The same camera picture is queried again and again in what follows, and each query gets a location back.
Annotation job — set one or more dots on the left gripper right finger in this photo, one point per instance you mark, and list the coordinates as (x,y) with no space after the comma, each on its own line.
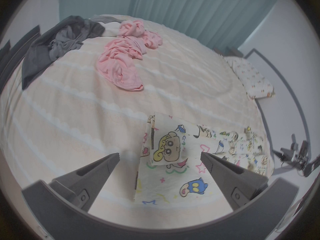
(235,184)

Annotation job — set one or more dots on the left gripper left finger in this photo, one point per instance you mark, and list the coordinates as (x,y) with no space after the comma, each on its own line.
(86,181)

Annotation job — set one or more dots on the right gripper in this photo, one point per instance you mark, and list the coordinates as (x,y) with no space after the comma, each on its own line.
(290,153)

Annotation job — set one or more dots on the white printed pyjama top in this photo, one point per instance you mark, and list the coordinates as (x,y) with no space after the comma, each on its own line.
(162,184)

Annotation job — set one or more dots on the pile of dark clothes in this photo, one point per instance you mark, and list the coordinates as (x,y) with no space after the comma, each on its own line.
(37,56)

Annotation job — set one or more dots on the white printed pillow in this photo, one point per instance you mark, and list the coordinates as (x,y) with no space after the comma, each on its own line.
(252,79)

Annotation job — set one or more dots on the bed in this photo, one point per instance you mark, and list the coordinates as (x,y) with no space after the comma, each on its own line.
(187,84)

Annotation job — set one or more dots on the grey bedside table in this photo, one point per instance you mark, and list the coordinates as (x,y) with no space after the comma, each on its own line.
(231,51)

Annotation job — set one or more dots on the pink garment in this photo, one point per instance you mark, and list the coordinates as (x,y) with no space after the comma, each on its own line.
(117,64)

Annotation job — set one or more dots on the black chest of drawers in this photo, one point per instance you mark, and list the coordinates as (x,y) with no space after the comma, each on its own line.
(31,32)

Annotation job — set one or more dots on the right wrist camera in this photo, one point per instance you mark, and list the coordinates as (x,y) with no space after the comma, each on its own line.
(304,147)

